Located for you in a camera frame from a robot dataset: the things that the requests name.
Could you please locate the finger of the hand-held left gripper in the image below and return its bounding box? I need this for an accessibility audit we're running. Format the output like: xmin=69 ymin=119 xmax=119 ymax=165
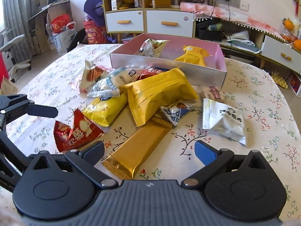
xmin=0 ymin=131 xmax=29 ymax=177
xmin=0 ymin=94 xmax=58 ymax=129

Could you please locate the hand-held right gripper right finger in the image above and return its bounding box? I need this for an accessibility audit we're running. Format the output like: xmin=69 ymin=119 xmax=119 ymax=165
xmin=181 ymin=140 xmax=271 ymax=189

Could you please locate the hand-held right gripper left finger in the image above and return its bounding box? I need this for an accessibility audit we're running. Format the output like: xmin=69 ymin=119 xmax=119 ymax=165
xmin=28 ymin=141 xmax=119 ymax=190

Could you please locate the red snack packet white picture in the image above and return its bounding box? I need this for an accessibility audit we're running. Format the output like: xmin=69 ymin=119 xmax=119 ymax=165
xmin=54 ymin=108 xmax=105 ymax=153

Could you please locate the white packet black print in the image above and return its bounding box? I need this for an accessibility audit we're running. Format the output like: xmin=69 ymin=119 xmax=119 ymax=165
xmin=202 ymin=98 xmax=247 ymax=146

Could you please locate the gold long bar packet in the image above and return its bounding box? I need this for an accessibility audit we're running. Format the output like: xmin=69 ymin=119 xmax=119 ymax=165
xmin=102 ymin=116 xmax=172 ymax=180

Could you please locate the yellow chips packet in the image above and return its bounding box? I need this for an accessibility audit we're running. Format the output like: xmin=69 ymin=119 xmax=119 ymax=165
xmin=83 ymin=91 xmax=128 ymax=128

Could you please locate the blue white patterned packet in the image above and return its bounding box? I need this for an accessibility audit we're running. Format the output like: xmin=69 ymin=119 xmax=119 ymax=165
xmin=160 ymin=100 xmax=197 ymax=126

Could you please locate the small pinkish brown packet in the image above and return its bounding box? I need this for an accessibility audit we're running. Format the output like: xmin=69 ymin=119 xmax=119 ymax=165
xmin=200 ymin=86 xmax=227 ymax=103

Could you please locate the white packet brown picture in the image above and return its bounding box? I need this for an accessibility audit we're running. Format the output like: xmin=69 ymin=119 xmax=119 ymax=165
xmin=79 ymin=60 xmax=113 ymax=93

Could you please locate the large yellow pillow packet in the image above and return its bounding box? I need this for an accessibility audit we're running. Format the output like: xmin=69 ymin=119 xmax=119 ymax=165
xmin=123 ymin=68 xmax=199 ymax=128

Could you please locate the pink cardboard box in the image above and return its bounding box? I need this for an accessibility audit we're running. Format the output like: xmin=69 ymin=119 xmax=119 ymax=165
xmin=110 ymin=33 xmax=227 ymax=87

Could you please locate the white blue cookie packet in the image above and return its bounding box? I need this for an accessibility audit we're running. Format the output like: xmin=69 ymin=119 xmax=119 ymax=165
xmin=87 ymin=67 xmax=144 ymax=100

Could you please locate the yellow packet round logo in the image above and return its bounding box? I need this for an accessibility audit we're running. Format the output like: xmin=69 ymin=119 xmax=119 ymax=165
xmin=174 ymin=45 xmax=210 ymax=67

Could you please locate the small red foil packet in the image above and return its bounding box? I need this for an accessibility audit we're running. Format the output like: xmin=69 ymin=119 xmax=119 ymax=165
xmin=136 ymin=67 xmax=172 ymax=80

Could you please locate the silver packet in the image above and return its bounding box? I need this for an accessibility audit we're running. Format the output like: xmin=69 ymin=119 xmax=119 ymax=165
xmin=139 ymin=38 xmax=176 ymax=58

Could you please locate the floral tablecloth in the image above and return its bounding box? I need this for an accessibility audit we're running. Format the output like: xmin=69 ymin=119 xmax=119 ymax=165
xmin=0 ymin=43 xmax=301 ymax=226

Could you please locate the white shopping bag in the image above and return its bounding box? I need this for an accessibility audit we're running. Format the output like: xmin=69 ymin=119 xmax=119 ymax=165
xmin=48 ymin=21 xmax=78 ymax=55

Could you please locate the grey office chair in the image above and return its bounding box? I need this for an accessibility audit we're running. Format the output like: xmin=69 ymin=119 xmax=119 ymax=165
xmin=0 ymin=28 xmax=32 ymax=83

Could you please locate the black leaning panel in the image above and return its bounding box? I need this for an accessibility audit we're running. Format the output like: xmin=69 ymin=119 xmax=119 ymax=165
xmin=67 ymin=28 xmax=87 ymax=53

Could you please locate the red plastic bag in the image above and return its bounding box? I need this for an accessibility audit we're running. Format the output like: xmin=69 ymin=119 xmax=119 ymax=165
xmin=50 ymin=14 xmax=72 ymax=33

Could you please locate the red printed bag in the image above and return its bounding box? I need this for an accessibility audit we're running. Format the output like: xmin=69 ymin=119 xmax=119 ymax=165
xmin=83 ymin=20 xmax=107 ymax=45

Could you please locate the wooden desk shelf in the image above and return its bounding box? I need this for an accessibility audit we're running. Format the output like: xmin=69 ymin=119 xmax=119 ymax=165
xmin=27 ymin=0 xmax=71 ymax=54

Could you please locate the yellow egg tray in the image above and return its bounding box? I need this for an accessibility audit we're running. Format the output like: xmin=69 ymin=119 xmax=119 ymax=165
xmin=270 ymin=73 xmax=288 ymax=89

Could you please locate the grey curtain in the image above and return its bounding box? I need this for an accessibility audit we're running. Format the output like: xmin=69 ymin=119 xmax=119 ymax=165
xmin=2 ymin=0 xmax=36 ymax=40

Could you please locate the white printed storage box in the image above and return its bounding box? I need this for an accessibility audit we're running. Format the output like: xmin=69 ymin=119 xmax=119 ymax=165
xmin=288 ymin=75 xmax=301 ymax=92

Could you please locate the purple plush toy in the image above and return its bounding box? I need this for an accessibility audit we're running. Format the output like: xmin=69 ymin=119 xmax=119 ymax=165
xmin=84 ymin=0 xmax=105 ymax=26

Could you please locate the pile of loose papers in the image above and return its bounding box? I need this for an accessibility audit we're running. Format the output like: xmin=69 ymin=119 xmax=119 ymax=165
xmin=222 ymin=30 xmax=261 ymax=53

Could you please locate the black storage box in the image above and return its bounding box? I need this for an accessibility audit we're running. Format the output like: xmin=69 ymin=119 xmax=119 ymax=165
xmin=196 ymin=19 xmax=224 ymax=41

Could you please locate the pink fringed cloth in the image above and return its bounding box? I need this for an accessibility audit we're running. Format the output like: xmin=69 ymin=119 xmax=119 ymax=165
xmin=180 ymin=2 xmax=291 ymax=44

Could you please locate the glass bowl of oranges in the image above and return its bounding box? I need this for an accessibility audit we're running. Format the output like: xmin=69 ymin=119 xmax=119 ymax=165
xmin=281 ymin=29 xmax=293 ymax=41

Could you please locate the brown cardboard box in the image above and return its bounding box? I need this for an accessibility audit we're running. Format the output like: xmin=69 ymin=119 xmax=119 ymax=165
xmin=152 ymin=0 xmax=172 ymax=8

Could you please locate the white drawer wooden handle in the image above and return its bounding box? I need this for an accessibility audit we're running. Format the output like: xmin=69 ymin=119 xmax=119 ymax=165
xmin=146 ymin=10 xmax=194 ymax=37
xmin=261 ymin=35 xmax=301 ymax=74
xmin=105 ymin=11 xmax=144 ymax=33

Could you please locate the white wall socket panel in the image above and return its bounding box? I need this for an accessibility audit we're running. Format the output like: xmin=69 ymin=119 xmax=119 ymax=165
xmin=214 ymin=0 xmax=250 ymax=12

